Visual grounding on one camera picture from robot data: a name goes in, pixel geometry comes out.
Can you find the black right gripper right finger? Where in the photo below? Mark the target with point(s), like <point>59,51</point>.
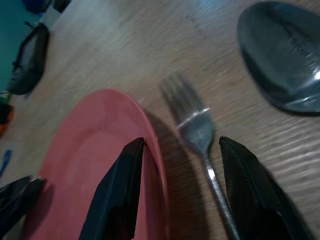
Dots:
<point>252,190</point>

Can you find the orange black object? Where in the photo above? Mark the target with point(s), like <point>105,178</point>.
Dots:
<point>5,115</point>

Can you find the silver metal fork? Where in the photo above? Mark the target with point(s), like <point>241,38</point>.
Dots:
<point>197,130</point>

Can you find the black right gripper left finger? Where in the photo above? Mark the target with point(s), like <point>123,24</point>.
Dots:
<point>120,190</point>

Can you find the pink round plate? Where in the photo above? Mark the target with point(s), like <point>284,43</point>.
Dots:
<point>95,150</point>

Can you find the blue small object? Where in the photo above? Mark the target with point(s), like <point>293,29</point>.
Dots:
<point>5,160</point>

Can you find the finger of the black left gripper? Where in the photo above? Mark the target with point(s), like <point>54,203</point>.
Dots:
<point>15,197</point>

